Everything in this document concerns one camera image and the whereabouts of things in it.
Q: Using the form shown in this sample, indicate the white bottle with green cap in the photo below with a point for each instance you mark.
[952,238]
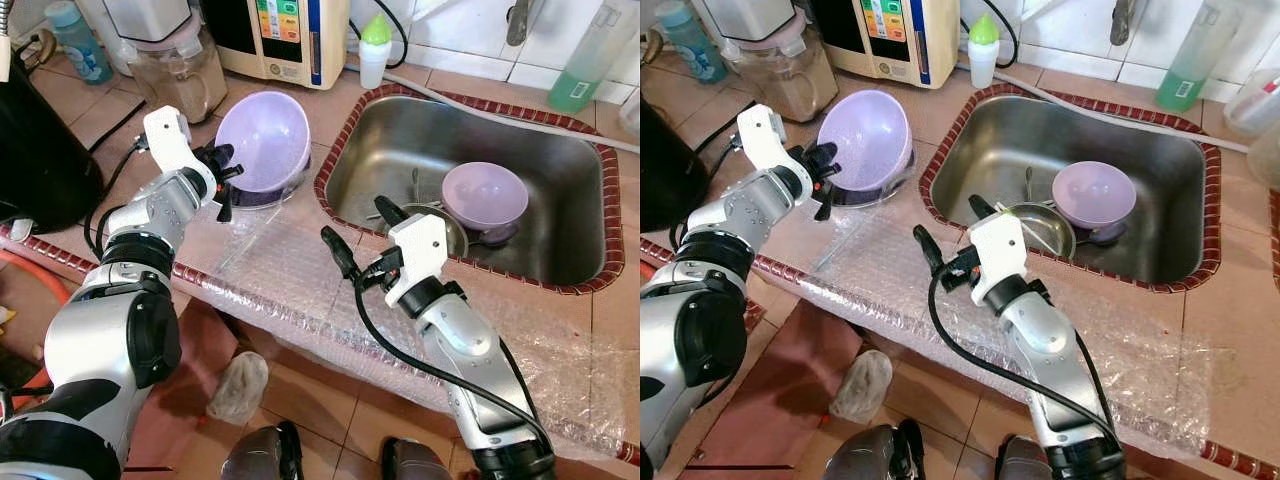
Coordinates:
[374,65]
[983,65]

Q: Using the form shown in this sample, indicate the clear plastic container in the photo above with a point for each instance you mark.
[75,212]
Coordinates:
[1250,105]

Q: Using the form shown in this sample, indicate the clear bubble wrap sheet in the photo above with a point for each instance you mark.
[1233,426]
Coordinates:
[290,290]
[880,300]

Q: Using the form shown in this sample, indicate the large purple plastic bowl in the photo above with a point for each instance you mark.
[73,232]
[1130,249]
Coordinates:
[265,140]
[865,140]

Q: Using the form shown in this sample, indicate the green dish soap bottle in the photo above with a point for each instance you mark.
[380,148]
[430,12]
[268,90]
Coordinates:
[1180,90]
[575,90]

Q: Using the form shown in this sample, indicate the crumpled clear plastic bag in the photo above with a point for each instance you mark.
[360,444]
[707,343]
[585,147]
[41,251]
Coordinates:
[860,388]
[238,390]

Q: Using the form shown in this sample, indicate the stainless steel sink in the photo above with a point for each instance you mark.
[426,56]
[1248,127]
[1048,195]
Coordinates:
[1150,220]
[540,200]

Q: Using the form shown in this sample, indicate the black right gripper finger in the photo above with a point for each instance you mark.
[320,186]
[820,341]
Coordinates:
[983,207]
[390,211]
[929,248]
[338,250]

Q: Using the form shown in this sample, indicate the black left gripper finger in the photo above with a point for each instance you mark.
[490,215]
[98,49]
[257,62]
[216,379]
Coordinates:
[821,153]
[226,205]
[222,154]
[825,205]

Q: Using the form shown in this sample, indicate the black round appliance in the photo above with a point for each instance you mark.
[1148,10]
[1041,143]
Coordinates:
[40,160]
[670,170]

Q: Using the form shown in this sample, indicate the steel spoon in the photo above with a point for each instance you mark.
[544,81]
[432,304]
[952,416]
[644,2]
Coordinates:
[415,190]
[1028,188]

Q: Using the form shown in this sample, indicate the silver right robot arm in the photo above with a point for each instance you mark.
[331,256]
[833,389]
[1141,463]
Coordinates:
[1045,345]
[465,340]

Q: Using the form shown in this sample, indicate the blue plastic bottle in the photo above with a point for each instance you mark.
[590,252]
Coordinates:
[85,55]
[700,55]

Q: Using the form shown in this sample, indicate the blender with clear jar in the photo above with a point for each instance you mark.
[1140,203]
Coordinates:
[770,85]
[180,80]

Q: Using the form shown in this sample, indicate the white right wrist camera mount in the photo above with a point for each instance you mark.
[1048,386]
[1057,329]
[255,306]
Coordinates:
[1000,250]
[420,250]

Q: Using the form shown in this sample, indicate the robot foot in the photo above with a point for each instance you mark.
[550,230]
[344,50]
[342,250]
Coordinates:
[255,458]
[865,458]
[412,465]
[1020,465]

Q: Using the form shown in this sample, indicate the cream water ionizer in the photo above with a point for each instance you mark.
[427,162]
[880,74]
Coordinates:
[300,60]
[900,60]

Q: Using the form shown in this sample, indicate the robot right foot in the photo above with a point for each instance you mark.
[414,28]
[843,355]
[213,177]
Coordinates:
[412,465]
[1020,465]

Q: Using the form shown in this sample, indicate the small purple plastic bowl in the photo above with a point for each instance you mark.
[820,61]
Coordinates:
[485,195]
[1093,195]

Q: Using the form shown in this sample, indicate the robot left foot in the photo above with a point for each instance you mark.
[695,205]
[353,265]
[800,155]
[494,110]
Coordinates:
[865,458]
[255,458]

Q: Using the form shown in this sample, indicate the steel faucet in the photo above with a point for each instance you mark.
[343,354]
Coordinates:
[518,25]
[1122,25]

